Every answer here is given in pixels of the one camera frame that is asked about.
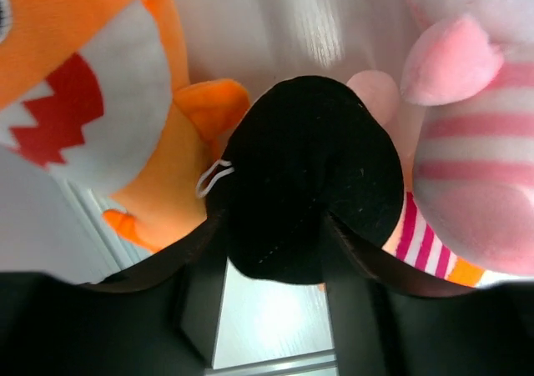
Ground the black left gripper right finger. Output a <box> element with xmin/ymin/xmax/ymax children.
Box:
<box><xmin>320</xmin><ymin>214</ymin><xmax>533</xmax><ymax>375</ymax></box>

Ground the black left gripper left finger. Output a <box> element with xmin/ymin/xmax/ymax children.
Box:
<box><xmin>1</xmin><ymin>213</ymin><xmax>226</xmax><ymax>375</ymax></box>

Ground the black-haired boy doll plush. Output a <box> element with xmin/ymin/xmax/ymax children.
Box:
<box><xmin>195</xmin><ymin>70</ymin><xmax>485</xmax><ymax>289</ymax></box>

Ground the pink striped plush left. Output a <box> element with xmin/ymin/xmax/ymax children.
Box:
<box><xmin>401</xmin><ymin>0</ymin><xmax>533</xmax><ymax>276</ymax></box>

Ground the orange shark plush left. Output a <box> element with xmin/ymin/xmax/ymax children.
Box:
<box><xmin>1</xmin><ymin>0</ymin><xmax>249</xmax><ymax>252</ymax></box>

